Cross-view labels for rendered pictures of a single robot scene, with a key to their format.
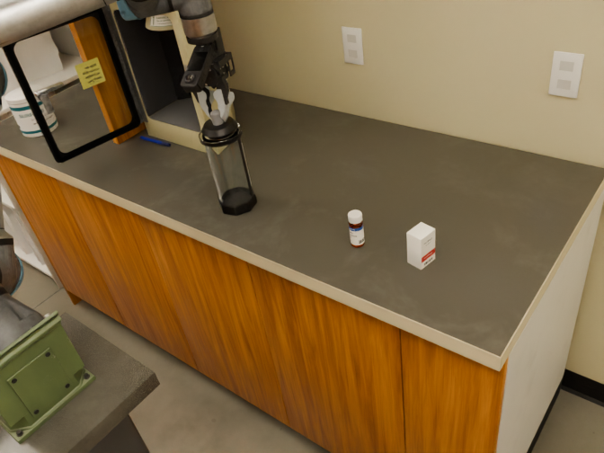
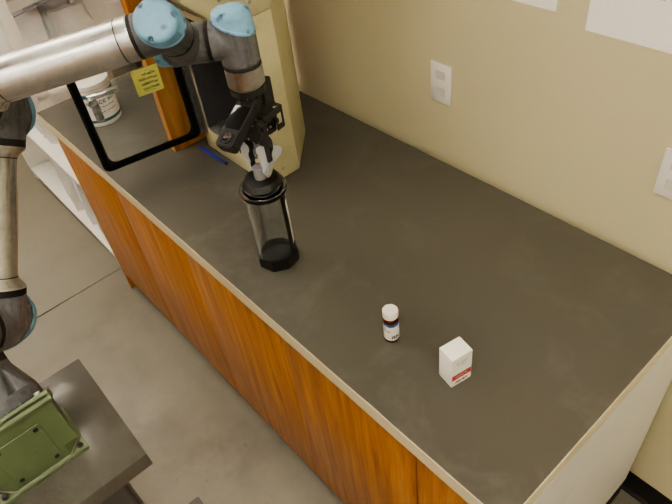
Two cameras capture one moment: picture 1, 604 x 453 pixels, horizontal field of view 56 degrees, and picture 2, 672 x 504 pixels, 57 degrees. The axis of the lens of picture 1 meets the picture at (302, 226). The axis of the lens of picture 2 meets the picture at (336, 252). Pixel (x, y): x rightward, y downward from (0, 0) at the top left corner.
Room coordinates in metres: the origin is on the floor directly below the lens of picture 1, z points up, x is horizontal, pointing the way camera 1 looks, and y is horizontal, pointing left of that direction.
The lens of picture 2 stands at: (0.21, -0.19, 1.99)
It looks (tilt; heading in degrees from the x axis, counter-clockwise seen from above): 43 degrees down; 11
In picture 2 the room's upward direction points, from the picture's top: 8 degrees counter-clockwise
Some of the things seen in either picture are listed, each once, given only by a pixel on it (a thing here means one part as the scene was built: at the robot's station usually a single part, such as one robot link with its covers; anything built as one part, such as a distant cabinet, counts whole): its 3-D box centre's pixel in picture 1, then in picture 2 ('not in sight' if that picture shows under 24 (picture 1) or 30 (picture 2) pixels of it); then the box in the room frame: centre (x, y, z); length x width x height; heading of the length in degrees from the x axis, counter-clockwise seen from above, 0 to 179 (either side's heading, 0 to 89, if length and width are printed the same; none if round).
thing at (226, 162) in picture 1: (228, 167); (270, 221); (1.28, 0.16, 1.06); 0.11 x 0.11 x 0.21
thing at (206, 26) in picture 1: (198, 24); (243, 75); (1.30, 0.15, 1.42); 0.08 x 0.08 x 0.05
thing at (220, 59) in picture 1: (208, 57); (255, 109); (1.31, 0.15, 1.34); 0.09 x 0.08 x 0.12; 151
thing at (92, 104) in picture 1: (77, 86); (132, 93); (1.69, 0.59, 1.19); 0.30 x 0.01 x 0.40; 126
